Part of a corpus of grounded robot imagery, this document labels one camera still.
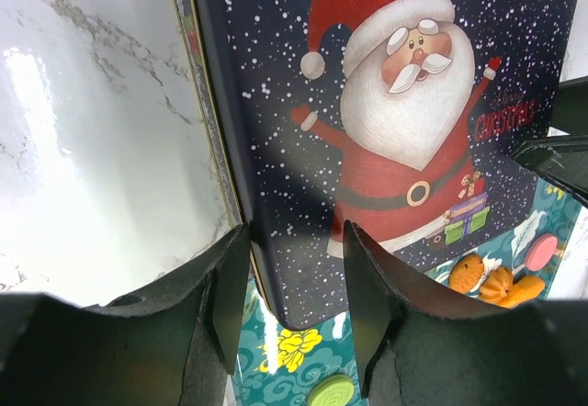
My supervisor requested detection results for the gold tin lid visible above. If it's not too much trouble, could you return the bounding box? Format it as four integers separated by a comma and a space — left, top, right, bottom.
194, 0, 578, 330

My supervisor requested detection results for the teal floral tray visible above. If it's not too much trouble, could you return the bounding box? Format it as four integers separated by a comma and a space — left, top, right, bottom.
231, 181, 587, 405

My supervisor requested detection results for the pink sandwich cookie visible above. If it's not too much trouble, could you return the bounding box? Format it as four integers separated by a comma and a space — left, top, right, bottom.
525, 233, 559, 272

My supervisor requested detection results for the orange fish cookie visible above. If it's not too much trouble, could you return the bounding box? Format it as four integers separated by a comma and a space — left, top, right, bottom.
497, 276, 546, 309

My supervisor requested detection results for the orange swirl cookie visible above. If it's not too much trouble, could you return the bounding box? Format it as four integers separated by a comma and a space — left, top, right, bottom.
479, 266, 514, 304

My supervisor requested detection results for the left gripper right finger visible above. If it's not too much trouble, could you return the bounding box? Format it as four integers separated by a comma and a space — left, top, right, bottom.
344, 222, 587, 405

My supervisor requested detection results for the green round cookie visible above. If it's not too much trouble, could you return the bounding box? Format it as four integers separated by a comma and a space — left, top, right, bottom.
307, 374, 355, 406

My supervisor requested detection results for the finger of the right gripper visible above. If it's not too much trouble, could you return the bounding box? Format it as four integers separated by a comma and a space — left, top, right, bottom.
512, 135, 588, 207
551, 76, 588, 135

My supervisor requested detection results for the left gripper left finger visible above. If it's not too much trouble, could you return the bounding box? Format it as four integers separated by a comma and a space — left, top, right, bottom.
1, 225, 250, 405

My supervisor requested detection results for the orange chip cookie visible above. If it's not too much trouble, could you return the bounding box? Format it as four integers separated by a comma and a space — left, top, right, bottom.
449, 254, 485, 294

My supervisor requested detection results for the square cookie tin box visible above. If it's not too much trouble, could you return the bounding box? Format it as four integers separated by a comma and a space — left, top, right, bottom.
175, 0, 243, 226

